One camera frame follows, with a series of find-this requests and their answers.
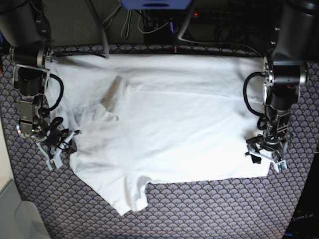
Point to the left gripper body with mount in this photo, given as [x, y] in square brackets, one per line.
[269, 152]

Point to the right gripper body with mount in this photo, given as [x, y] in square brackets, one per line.
[54, 145]

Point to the white T-shirt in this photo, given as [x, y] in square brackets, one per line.
[156, 119]

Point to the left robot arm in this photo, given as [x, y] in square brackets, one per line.
[284, 73]

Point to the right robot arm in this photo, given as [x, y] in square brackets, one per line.
[24, 26]

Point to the patterned grey table cloth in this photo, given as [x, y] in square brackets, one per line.
[257, 208]

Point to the red black clamp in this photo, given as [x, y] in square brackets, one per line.
[174, 48]

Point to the blue box overhead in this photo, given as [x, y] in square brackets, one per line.
[156, 4]

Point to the black power strip red light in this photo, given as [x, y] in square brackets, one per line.
[206, 16]

